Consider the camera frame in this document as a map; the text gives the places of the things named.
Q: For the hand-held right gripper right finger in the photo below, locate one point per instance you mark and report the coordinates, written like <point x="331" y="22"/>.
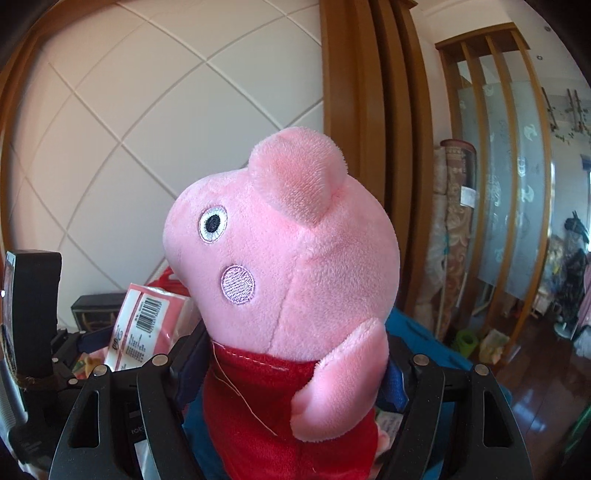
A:
<point x="397" y="387"/>

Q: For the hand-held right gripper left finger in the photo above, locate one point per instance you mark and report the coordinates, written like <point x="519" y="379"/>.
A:
<point x="191" y="378"/>

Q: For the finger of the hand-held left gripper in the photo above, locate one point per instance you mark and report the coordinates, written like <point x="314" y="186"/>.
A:
<point x="94" y="342"/>
<point x="64" y="369"/>

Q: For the blue storage box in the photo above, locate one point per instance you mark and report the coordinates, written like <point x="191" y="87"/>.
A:
<point x="415" y="337"/>

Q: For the pig plush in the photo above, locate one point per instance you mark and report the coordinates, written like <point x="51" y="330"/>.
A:
<point x="300" y="258"/>

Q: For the black gift box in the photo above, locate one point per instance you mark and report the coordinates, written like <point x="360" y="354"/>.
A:
<point x="94" y="314"/>

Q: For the pink and white carton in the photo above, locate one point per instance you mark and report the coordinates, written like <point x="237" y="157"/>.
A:
<point x="134" y="332"/>

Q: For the green roll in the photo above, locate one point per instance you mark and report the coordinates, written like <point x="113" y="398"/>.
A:
<point x="466" y="344"/>

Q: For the red toy suitcase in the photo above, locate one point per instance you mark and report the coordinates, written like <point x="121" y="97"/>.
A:
<point x="161" y="281"/>

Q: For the yellow bag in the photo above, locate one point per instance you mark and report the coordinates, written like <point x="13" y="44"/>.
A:
<point x="493" y="348"/>

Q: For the clothes rack with dark clothes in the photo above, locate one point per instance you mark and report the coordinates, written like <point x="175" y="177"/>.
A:
<point x="575" y="258"/>

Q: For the white padded headboard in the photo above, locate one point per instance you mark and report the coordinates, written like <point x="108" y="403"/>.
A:
<point x="161" y="115"/>

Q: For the dark red rolled carpet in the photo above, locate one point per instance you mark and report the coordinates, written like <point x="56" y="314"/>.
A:
<point x="461" y="170"/>

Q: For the wooden slatted partition screen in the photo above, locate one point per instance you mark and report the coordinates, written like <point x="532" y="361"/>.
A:
<point x="503" y="184"/>

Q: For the wooden headboard pillar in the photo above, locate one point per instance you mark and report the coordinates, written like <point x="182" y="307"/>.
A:
<point x="369" y="92"/>

